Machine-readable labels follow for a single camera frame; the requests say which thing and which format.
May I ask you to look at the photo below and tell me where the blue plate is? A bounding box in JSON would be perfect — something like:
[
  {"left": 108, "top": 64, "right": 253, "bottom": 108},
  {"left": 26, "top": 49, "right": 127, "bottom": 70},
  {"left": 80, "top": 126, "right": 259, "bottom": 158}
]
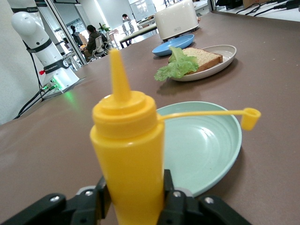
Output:
[{"left": 152, "top": 34, "right": 195, "bottom": 57}]

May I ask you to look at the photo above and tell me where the yellow squeeze bottle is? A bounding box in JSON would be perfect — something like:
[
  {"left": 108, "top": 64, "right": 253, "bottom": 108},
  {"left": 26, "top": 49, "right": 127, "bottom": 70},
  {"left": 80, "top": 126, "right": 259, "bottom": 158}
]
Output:
[{"left": 90, "top": 48, "right": 262, "bottom": 225}]

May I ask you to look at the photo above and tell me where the grey office chair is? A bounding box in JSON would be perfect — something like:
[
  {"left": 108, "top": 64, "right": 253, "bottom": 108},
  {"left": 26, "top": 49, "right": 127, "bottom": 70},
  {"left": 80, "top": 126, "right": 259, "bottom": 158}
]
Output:
[{"left": 92, "top": 35, "right": 111, "bottom": 59}]

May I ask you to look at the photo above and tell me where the black base cable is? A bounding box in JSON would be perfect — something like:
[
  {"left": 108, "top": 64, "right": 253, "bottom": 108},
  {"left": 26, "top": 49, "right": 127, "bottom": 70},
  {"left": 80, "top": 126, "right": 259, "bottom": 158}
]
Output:
[{"left": 14, "top": 82, "right": 56, "bottom": 120}]

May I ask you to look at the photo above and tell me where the beige plate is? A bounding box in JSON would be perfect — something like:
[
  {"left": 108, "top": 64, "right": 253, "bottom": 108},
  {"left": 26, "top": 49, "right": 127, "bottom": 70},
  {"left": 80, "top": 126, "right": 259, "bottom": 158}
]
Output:
[{"left": 168, "top": 45, "right": 237, "bottom": 82}]

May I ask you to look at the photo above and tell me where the seated person dark jacket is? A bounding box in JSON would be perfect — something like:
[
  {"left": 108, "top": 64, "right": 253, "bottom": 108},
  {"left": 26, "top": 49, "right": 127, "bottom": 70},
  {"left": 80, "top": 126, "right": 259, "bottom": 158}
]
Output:
[{"left": 84, "top": 25, "right": 102, "bottom": 58}]

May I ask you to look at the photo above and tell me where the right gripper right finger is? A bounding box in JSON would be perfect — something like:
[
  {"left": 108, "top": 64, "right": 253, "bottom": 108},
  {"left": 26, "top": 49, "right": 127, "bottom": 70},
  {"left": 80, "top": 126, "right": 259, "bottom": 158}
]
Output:
[{"left": 159, "top": 169, "right": 253, "bottom": 225}]

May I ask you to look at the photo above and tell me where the mint green plate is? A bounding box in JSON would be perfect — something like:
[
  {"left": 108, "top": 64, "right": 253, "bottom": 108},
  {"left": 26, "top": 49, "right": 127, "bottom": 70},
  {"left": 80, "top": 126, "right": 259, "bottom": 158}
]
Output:
[{"left": 156, "top": 101, "right": 242, "bottom": 198}]

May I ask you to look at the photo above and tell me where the white board screen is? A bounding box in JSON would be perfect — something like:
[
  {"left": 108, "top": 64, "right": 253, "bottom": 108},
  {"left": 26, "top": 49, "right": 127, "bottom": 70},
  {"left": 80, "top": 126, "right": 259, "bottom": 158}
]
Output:
[{"left": 130, "top": 0, "right": 157, "bottom": 21}]

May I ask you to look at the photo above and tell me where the brown table cover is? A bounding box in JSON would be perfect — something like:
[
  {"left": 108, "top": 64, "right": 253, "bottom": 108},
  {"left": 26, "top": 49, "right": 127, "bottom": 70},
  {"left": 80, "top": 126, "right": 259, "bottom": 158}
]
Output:
[{"left": 0, "top": 13, "right": 300, "bottom": 225}]

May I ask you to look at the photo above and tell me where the standing person plaid shirt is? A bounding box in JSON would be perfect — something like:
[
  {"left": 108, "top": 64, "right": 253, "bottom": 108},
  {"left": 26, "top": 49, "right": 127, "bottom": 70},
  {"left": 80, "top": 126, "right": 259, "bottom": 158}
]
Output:
[{"left": 121, "top": 14, "right": 135, "bottom": 36}]

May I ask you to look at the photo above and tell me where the brown bread slice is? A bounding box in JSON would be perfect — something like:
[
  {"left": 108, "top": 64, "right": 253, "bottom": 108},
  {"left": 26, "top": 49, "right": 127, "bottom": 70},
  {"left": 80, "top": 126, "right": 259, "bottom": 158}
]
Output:
[{"left": 181, "top": 48, "right": 223, "bottom": 74}]

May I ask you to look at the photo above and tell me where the long office desk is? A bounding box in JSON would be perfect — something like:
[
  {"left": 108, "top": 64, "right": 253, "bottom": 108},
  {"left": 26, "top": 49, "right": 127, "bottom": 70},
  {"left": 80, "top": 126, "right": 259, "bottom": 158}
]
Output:
[{"left": 119, "top": 23, "right": 158, "bottom": 45}]

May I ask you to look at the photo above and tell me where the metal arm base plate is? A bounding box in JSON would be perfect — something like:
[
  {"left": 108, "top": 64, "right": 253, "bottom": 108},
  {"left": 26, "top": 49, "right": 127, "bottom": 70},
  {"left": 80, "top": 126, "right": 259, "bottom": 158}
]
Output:
[{"left": 42, "top": 77, "right": 87, "bottom": 100}]

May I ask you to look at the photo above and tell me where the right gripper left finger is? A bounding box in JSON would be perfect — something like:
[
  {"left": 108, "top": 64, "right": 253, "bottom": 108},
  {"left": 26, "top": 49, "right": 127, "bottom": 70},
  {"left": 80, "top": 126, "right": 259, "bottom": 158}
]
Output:
[{"left": 0, "top": 175, "right": 113, "bottom": 225}]

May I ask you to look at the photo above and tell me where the white toaster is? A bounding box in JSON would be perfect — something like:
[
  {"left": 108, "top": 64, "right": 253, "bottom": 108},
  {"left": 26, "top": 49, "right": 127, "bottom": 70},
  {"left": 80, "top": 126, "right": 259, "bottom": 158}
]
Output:
[{"left": 154, "top": 0, "right": 200, "bottom": 41}]

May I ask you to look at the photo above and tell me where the green lettuce leaf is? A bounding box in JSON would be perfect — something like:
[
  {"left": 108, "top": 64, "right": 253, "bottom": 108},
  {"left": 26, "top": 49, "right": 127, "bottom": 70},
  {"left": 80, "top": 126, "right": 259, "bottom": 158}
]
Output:
[{"left": 154, "top": 46, "right": 199, "bottom": 82}]

